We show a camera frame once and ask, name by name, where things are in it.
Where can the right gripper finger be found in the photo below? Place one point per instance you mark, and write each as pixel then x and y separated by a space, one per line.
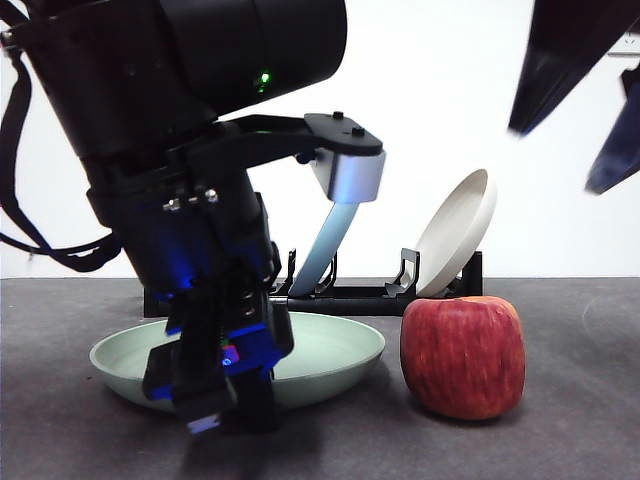
pixel 625 150
pixel 560 50

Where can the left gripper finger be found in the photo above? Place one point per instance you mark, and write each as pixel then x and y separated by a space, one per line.
pixel 195 385
pixel 255 405

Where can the green plate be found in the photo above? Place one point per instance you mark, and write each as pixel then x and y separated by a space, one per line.
pixel 330 350

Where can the red apple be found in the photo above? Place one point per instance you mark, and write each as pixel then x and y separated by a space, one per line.
pixel 462 357

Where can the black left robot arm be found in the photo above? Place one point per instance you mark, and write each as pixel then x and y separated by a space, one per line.
pixel 150 75

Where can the black plate rack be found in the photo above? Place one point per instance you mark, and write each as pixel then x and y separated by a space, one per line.
pixel 350 304

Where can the blue plate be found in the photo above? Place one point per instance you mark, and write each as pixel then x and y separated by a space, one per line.
pixel 325 245

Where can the beige plate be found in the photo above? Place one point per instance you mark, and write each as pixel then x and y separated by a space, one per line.
pixel 455 235

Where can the pale grey camera box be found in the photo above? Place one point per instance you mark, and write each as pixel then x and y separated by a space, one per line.
pixel 355 175

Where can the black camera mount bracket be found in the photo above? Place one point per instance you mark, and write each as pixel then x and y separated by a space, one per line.
pixel 340 132

